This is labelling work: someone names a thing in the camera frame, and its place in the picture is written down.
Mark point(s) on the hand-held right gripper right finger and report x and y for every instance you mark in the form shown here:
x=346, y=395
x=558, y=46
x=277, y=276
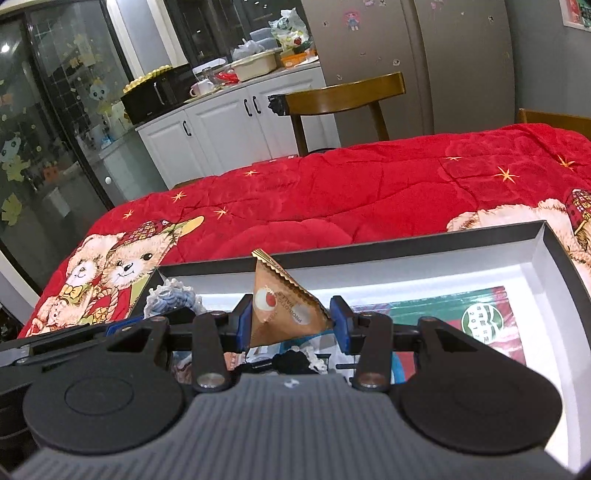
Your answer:
x=339, y=323

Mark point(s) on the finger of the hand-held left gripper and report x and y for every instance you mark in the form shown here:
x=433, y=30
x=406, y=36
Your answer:
x=122, y=328

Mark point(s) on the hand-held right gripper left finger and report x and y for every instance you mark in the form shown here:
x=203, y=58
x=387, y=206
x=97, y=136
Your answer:
x=243, y=323

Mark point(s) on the brown triangular packet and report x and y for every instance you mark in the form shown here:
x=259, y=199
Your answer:
x=286, y=304

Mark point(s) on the black cardboard box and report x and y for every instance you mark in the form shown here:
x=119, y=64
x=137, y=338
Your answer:
x=415, y=247

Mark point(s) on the black white crochet scrunchie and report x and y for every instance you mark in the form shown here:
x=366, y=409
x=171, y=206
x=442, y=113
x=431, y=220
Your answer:
x=295, y=361

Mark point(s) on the blue white crochet scrunchie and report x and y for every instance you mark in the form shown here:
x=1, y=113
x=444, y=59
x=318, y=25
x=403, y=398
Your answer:
x=173, y=297

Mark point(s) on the colourful printed booklet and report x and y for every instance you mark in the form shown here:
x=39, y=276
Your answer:
x=438, y=314

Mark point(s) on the white cabinet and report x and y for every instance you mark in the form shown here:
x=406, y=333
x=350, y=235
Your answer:
x=221, y=134

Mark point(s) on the glass sliding door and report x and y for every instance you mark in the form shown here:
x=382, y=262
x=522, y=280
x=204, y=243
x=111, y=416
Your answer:
x=46, y=115

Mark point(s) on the wooden chair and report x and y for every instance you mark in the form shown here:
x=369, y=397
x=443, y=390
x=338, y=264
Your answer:
x=554, y=121
x=341, y=94

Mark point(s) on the black microwave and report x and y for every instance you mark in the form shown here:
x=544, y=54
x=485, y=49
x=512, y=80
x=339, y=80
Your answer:
x=152, y=99

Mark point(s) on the white cup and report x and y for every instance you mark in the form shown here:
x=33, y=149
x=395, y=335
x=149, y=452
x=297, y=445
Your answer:
x=202, y=87

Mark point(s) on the red plastic bag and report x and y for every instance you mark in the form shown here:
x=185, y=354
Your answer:
x=228, y=77

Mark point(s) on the yellow scalloped dish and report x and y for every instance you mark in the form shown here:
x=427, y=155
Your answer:
x=147, y=76

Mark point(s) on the cream basin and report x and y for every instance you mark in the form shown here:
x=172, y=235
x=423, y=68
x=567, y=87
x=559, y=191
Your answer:
x=254, y=67

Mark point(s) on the orange box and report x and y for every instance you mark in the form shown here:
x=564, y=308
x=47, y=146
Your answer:
x=298, y=58

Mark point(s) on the silver refrigerator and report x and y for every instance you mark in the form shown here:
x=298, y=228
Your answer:
x=415, y=60

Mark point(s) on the white plastic bag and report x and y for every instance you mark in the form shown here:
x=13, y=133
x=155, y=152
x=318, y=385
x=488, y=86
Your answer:
x=248, y=47

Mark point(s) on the clear plastic container stack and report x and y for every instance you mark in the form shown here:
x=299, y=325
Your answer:
x=263, y=38

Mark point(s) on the printed plastic bag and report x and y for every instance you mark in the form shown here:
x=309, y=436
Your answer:
x=288, y=30

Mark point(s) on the black framed window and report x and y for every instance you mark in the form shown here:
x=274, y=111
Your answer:
x=207, y=27

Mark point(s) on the doll fridge sticker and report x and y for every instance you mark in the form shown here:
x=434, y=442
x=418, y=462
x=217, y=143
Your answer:
x=352, y=21

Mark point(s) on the white wall shelf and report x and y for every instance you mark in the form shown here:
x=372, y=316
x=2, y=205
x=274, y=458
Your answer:
x=575, y=26

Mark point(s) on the green red wall poster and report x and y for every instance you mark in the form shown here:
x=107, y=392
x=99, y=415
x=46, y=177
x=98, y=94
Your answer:
x=577, y=9

